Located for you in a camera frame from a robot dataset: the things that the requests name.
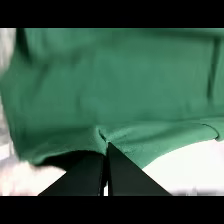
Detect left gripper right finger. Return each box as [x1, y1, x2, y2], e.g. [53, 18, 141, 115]
[106, 142, 173, 197]

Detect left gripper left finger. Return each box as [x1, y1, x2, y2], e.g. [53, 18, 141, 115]
[37, 152, 106, 197]

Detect green shirt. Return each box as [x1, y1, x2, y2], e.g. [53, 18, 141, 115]
[0, 27, 224, 170]

